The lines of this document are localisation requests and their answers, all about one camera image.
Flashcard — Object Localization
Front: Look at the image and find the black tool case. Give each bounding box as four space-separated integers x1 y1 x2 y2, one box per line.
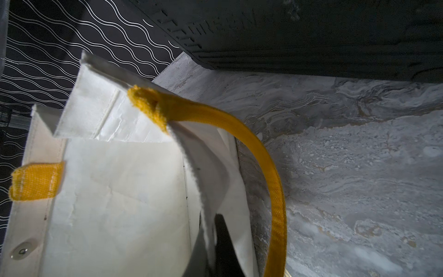
127 0 443 83

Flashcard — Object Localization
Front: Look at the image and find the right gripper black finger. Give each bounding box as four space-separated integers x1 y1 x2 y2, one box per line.
207 214 245 277

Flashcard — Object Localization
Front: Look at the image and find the white pouch with yellow handles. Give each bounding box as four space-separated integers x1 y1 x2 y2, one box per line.
1 52 287 277

